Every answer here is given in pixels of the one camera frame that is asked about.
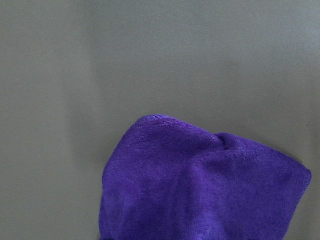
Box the purple microfiber cloth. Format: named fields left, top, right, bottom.
left=99, top=115, right=312, bottom=240

